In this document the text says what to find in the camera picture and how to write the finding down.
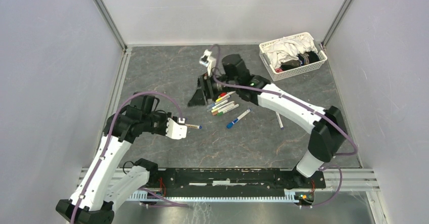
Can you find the white cloth in basket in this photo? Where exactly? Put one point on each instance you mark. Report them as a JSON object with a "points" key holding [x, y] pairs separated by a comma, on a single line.
{"points": [[288, 48]]}

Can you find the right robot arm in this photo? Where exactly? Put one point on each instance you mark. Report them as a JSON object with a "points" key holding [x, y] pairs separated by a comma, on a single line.
{"points": [[326, 126]]}

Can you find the white slotted cable duct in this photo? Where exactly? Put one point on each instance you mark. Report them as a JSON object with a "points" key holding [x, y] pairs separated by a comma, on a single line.
{"points": [[286, 197]]}

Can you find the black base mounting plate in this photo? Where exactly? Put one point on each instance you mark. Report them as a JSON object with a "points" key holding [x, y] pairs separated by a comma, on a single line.
{"points": [[231, 182]]}

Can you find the dark blue cap marker pen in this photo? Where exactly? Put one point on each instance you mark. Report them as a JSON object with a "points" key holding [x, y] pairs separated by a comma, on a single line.
{"points": [[193, 126]]}

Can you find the orange cap marker pen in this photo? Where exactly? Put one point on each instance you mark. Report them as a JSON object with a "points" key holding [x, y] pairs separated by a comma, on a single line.
{"points": [[223, 107]]}

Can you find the white plastic basket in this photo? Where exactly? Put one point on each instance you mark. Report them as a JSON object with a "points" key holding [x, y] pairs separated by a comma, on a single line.
{"points": [[278, 74]]}

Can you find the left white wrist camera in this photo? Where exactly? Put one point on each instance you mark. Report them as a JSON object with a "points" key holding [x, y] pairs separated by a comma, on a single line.
{"points": [[176, 129]]}

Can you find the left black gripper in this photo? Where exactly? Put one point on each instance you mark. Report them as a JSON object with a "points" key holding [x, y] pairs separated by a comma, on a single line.
{"points": [[165, 115]]}

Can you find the black cloth in basket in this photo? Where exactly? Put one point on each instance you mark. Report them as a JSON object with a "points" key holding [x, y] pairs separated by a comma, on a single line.
{"points": [[302, 59]]}

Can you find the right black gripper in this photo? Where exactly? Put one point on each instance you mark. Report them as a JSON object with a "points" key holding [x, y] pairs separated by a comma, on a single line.
{"points": [[205, 83]]}

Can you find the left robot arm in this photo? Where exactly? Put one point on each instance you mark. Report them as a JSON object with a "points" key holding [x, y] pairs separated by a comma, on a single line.
{"points": [[95, 200]]}

